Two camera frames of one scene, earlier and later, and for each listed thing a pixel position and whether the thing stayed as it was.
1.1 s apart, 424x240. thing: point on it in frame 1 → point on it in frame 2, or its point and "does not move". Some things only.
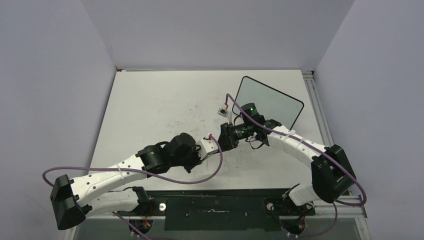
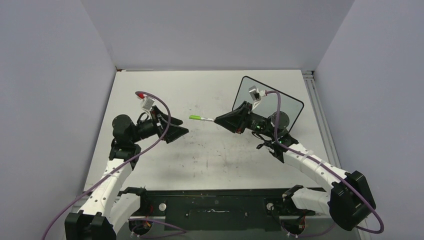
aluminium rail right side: (309, 77) does not move
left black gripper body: (191, 160) → (156, 118)
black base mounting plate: (221, 209) does not move
